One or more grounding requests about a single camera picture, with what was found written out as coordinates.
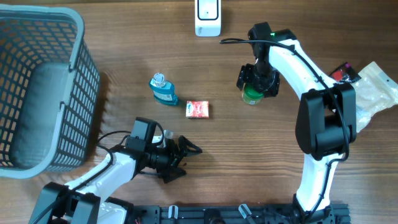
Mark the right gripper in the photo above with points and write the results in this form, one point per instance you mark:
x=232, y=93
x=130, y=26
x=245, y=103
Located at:
x=270, y=88

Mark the white long pouch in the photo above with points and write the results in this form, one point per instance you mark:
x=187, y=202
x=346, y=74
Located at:
x=375, y=91

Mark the green lid jar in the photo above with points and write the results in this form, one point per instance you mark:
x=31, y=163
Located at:
x=250, y=95

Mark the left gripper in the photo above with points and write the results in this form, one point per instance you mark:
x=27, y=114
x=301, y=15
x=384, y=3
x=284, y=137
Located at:
x=173, y=154

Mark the black red snack wrapper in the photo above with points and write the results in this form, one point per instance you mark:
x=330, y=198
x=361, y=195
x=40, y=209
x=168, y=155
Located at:
x=345, y=73

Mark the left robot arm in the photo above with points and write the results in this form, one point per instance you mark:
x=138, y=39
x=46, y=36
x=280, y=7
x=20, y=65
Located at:
x=87, y=199

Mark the red snack packet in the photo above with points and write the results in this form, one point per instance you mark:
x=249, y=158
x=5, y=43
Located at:
x=197, y=109

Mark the white barcode scanner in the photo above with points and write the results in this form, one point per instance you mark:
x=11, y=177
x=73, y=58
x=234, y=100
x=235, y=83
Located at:
x=207, y=18

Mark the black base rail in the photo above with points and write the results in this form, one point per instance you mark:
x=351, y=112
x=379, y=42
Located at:
x=217, y=214

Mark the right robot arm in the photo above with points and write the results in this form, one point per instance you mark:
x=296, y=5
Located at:
x=325, y=126

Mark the grey plastic mesh basket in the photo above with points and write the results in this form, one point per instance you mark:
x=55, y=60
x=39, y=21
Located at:
x=49, y=89

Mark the blue mouthwash bottle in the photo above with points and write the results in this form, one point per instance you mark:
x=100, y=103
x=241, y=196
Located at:
x=164, y=90

